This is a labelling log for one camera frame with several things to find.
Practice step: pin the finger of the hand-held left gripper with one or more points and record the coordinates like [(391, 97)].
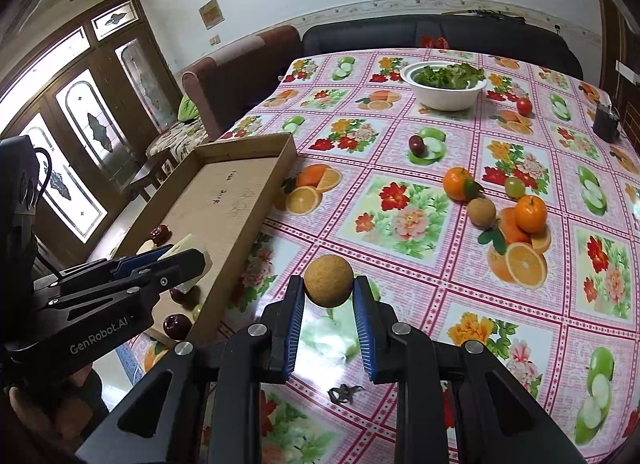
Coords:
[(140, 263), (170, 274)]

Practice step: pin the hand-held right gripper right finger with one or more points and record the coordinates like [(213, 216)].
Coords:
[(366, 334)]

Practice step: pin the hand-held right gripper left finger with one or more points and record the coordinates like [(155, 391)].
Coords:
[(292, 334)]

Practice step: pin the pale sugarcane piece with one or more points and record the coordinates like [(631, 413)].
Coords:
[(192, 243), (146, 247)]

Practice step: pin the dark red wrinkled fruit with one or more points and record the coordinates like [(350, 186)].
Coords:
[(159, 234)]

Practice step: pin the large green grape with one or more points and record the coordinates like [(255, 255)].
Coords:
[(197, 311)]

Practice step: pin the tan round fruit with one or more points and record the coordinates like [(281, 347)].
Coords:
[(328, 280)]

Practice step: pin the shallow cardboard box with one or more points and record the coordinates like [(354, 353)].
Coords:
[(235, 194)]

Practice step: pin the golden brown kiwi fruit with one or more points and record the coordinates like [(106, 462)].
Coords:
[(481, 212)]

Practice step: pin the mandarin orange with leaf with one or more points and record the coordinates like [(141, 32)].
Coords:
[(457, 184)]

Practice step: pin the small dark red plum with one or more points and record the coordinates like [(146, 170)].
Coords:
[(416, 145)]

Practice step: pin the large orange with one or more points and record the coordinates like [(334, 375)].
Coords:
[(531, 214)]

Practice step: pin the small green grape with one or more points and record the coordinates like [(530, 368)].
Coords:
[(514, 187)]

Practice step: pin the red tomato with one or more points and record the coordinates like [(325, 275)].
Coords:
[(524, 106)]

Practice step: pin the dried brown stem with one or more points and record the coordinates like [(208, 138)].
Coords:
[(345, 393)]

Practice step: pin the dark wooden stool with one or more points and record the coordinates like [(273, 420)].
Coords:
[(150, 172)]

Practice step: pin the floral seat cushion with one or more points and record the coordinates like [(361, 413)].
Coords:
[(175, 139)]

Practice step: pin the green pillow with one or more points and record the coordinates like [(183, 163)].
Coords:
[(187, 108)]

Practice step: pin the wooden glazed door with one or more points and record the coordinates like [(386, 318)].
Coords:
[(80, 109)]

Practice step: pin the brown armchair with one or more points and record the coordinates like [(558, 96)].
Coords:
[(235, 74)]

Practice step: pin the white bowl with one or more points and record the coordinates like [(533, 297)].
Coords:
[(445, 97)]

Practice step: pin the green lettuce leaves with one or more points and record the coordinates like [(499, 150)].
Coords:
[(447, 75)]

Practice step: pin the red bag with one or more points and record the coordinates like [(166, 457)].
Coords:
[(434, 42)]

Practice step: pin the black sofa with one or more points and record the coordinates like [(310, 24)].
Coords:
[(380, 34)]

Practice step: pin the black metal pot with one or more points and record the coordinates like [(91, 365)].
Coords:
[(606, 123)]

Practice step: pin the white box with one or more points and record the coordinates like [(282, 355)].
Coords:
[(627, 72)]

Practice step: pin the wooden cabinet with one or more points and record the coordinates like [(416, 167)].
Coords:
[(620, 34)]

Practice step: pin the small wall calendar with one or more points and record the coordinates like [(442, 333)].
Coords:
[(211, 13)]

